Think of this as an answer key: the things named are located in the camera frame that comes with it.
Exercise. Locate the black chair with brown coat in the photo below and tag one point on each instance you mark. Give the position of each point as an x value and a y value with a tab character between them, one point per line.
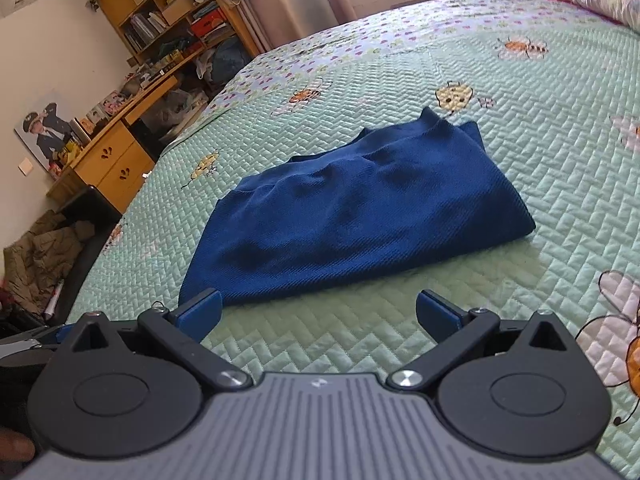
45	268

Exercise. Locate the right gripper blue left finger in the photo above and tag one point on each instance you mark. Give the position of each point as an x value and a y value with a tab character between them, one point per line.
200	315

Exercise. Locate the wooden bookshelf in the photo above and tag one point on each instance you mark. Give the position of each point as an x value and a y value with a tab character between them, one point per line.
149	28

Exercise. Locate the wooden desk with drawers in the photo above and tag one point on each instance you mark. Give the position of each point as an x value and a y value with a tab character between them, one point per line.
114	162

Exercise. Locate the green quilted bee bedspread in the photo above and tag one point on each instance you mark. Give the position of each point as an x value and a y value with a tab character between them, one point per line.
487	150

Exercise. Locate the blue knit sweater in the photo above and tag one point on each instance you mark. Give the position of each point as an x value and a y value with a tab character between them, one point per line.
393	199

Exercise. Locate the person's left hand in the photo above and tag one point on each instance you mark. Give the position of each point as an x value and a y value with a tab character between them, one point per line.
15	447

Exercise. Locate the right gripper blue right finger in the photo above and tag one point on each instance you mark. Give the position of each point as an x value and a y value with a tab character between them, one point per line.
438	316

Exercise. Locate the pilot child portrait photo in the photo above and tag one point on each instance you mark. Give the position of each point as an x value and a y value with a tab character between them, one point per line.
46	129

